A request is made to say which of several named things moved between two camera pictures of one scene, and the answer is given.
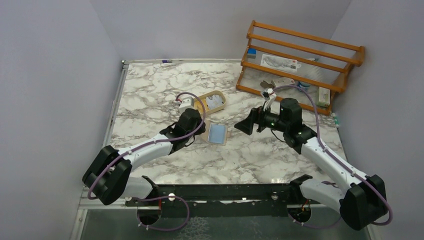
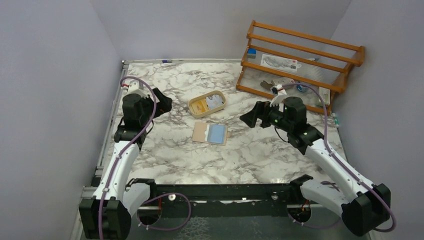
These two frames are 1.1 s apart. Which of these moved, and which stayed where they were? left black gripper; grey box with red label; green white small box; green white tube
Moved: left black gripper
Stayed: grey box with red label; green white tube; green white small box
